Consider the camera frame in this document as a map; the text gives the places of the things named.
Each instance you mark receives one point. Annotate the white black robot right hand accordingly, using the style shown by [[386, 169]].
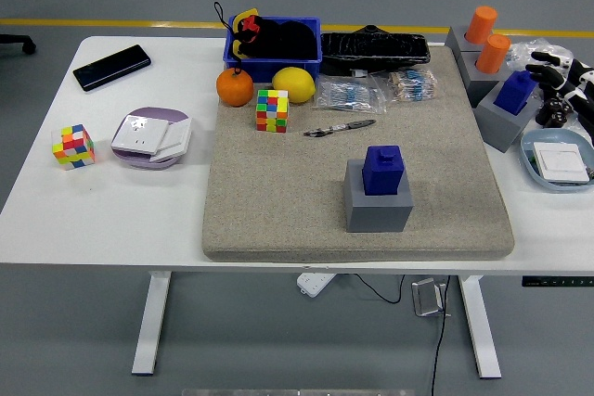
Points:
[[577, 85]]

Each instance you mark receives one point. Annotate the blue square seal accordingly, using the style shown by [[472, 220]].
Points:
[[515, 92], [383, 173]]

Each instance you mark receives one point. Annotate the orange cylinder seal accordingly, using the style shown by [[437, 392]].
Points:
[[493, 54], [481, 24]]

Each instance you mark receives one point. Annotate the grey seal holder block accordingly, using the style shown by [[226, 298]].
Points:
[[457, 41], [478, 85], [496, 129], [376, 215]]

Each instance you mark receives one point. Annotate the dark brown knobs cluster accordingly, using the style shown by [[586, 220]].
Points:
[[552, 115]]

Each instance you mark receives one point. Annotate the crumpled clear plastic bag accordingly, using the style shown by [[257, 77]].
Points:
[[524, 50]]

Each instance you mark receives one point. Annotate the light blue tray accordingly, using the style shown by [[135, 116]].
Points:
[[529, 141]]

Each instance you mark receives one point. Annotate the clear bag of tan resistors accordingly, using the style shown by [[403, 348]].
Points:
[[413, 85]]

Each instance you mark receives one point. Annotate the black table control panel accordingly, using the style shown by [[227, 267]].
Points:
[[557, 282]]

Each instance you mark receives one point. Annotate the black keyboard in plastic wrap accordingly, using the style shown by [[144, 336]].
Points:
[[371, 48]]

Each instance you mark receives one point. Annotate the small white connector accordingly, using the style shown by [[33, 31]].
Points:
[[359, 73]]

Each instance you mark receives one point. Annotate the clear bag of blue resistors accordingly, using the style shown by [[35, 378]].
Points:
[[348, 94]]

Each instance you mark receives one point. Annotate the silver black pen tool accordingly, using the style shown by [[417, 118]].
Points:
[[345, 126]]

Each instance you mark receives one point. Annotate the white table leg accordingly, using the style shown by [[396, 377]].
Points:
[[151, 322], [480, 326]]

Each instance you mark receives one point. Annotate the yellow lemon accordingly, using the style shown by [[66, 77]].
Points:
[[293, 85]]

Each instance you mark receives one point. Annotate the black fabric pouch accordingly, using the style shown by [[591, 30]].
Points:
[[287, 41]]

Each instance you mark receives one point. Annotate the scrambled colourful puzzle cube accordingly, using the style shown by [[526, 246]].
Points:
[[273, 111], [73, 148]]

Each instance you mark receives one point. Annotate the blue plastic bin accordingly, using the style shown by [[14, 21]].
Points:
[[269, 69]]

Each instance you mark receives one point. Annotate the grey-brown mat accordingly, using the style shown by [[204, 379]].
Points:
[[278, 192]]

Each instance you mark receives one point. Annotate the white power strip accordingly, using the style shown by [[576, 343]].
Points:
[[313, 284]]

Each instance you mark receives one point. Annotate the orange fruit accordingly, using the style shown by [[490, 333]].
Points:
[[235, 87]]

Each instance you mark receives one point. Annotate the yellow red toy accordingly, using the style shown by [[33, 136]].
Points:
[[241, 20]]

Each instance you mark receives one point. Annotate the purple plastic tray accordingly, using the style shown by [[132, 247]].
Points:
[[158, 113]]

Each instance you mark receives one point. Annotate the black smartphone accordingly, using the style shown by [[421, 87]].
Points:
[[111, 67]]

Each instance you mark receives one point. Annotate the black office chair base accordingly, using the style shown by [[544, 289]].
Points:
[[16, 41]]

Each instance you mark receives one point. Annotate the white wall switch panel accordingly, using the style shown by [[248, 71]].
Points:
[[178, 136], [559, 162]]

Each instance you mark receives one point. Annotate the clear metal bracket stand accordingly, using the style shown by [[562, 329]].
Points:
[[427, 298]]

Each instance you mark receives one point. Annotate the white wall socket panel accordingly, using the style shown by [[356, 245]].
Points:
[[139, 136]]

